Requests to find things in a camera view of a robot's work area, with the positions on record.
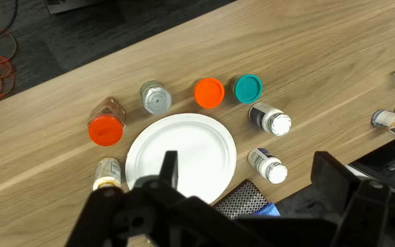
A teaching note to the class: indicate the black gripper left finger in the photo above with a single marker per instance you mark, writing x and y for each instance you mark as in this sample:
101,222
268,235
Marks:
169,170

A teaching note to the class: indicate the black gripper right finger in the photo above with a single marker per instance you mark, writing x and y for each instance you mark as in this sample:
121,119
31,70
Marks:
334,184

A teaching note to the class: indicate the white cap pill bottle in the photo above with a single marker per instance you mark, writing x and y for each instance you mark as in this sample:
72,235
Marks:
268,165
269,118

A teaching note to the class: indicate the red cap spice jar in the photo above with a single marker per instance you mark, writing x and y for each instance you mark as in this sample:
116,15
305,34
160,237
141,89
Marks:
108,121

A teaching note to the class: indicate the green label tin can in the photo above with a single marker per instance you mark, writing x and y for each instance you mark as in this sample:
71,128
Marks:
156,97

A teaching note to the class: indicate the orange lid play-doh can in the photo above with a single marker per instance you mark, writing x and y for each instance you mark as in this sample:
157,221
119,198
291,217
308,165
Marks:
209,92

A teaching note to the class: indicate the teal lid play-doh can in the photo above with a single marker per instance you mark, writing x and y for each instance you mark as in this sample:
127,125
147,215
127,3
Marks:
248,88

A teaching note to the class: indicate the white paper plate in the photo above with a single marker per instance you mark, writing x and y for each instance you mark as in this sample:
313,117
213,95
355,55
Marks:
206,154

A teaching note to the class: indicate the glue bottle with white cap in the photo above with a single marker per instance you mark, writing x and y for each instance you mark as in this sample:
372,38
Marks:
108,173

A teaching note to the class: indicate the blue sponge cloth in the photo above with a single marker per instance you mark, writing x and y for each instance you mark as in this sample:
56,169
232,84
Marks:
271,210

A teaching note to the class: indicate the black mesh box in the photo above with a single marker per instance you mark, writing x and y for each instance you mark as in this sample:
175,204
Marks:
245,199

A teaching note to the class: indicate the lying pill bottle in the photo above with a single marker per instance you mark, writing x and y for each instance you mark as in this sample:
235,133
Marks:
386,119

